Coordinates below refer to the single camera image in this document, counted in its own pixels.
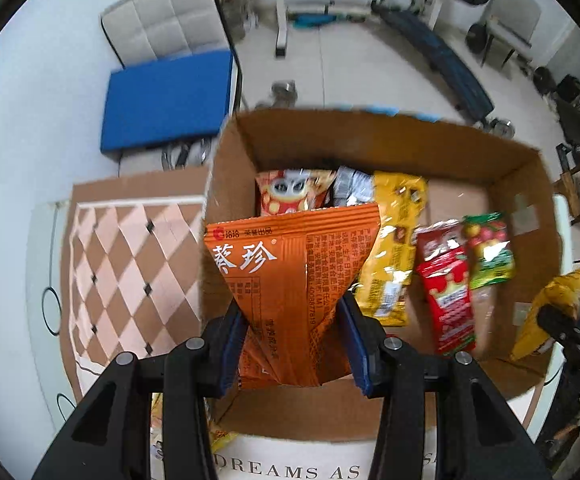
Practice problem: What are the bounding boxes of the yellow panda snack packet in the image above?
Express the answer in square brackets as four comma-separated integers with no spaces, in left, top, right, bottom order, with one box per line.
[509,267,580,361]

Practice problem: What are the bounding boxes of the checkered tablecloth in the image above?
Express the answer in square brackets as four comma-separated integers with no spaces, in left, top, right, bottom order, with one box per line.
[59,164,546,480]

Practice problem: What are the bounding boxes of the white padded chair with blue cushion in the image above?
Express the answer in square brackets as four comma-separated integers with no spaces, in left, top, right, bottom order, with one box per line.
[100,0,242,155]

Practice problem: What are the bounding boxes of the orange snack packet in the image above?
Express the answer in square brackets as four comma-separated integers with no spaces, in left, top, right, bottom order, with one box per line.
[204,203,380,389]

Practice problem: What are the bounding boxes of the grey chair background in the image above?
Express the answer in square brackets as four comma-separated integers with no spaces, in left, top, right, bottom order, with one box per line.
[466,0,542,67]

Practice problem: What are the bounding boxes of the dumbbell on floor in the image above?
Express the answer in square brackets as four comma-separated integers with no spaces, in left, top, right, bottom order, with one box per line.
[483,118,516,140]

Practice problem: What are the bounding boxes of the silver white snack packet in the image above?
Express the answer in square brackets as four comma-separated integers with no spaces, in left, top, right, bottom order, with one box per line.
[332,166,375,207]

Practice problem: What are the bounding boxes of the yellow egg-ball snack bag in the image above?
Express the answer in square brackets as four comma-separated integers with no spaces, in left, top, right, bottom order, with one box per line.
[149,392,239,460]

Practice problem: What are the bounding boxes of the black weight bench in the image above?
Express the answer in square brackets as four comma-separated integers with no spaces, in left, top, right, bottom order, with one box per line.
[370,0,495,126]

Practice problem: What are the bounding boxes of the long red snack packet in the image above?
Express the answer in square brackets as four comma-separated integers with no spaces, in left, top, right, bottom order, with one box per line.
[417,246,476,356]

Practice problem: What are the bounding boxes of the panda red snack packet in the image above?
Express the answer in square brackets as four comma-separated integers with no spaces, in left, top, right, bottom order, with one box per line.
[255,169,337,216]

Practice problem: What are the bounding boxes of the open cardboard box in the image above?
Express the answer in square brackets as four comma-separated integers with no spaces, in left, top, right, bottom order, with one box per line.
[199,108,561,441]

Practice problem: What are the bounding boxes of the brown biscuit packet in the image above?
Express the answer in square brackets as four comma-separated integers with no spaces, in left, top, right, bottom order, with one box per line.
[414,219,466,263]

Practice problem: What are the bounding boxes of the large yellow black snack bag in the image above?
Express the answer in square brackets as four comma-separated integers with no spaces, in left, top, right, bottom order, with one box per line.
[354,172,428,327]

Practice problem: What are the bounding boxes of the green candy ball packet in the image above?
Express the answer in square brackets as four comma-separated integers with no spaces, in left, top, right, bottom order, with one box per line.
[462,212,516,289]

